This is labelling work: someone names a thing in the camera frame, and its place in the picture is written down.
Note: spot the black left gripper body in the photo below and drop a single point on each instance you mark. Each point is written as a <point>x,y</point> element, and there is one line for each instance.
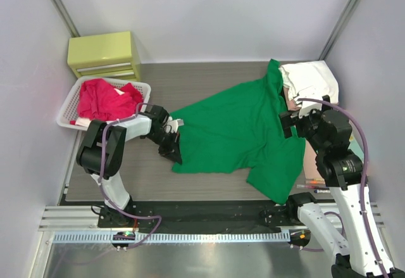
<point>162,137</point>

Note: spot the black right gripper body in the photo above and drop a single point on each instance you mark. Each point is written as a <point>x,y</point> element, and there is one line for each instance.
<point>305,127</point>

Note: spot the green t shirt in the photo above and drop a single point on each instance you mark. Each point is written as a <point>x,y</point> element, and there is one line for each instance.
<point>240,128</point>

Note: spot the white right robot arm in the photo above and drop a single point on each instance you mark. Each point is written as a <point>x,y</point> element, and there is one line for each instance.
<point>360,251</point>

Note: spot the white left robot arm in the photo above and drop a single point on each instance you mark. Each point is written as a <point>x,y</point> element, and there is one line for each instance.
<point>101,151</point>

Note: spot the pink folded t shirt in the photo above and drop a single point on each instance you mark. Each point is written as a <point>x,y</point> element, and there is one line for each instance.
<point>291,105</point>

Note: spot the pink desk mat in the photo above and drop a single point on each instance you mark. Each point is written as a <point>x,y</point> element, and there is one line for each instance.
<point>309,163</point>

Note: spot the white folded t shirt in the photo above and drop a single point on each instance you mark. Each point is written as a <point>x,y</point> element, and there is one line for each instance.
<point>299,76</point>

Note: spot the orange highlighter pen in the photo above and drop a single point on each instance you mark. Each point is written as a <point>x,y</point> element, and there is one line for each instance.
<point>315,182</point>

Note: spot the blue marker pen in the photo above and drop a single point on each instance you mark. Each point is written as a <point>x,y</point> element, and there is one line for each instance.
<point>310,186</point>

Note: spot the white marker pen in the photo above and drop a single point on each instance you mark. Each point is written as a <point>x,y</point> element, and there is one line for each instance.
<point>322,191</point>

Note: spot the red t shirt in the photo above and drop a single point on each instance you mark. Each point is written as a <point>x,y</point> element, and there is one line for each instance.
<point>99,100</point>

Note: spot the white plastic laundry basket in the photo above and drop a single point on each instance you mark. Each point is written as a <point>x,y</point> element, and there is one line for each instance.
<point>68,110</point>

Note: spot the yellow green drawer cabinet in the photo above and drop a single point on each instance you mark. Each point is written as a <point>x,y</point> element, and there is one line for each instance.
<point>111,55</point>

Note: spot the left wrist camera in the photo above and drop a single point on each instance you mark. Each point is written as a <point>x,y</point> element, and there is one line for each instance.
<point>172,125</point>

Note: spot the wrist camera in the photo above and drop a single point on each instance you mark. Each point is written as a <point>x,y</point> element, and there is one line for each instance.
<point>308,104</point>
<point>172,125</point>

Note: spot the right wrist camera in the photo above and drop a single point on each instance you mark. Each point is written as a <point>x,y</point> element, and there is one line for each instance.
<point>308,104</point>

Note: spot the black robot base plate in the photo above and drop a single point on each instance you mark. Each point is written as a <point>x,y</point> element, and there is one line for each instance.
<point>202,217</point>

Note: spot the aluminium slotted rail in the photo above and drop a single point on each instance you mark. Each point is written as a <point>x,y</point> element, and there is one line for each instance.
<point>115,237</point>

